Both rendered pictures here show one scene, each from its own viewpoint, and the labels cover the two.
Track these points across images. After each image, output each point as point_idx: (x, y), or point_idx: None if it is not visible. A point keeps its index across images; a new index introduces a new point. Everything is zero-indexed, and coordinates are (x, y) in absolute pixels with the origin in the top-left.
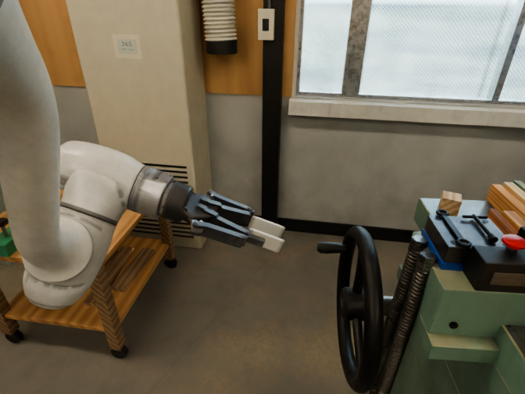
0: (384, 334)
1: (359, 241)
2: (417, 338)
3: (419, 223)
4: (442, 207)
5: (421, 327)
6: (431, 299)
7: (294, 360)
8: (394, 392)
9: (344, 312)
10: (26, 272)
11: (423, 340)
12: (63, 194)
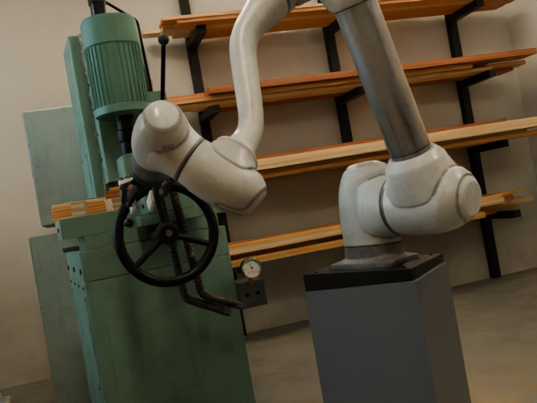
0: (175, 247)
1: None
2: (139, 297)
3: (77, 233)
4: (85, 208)
5: (188, 210)
6: None
7: None
8: (148, 377)
9: (177, 230)
10: (254, 169)
11: (194, 213)
12: (194, 133)
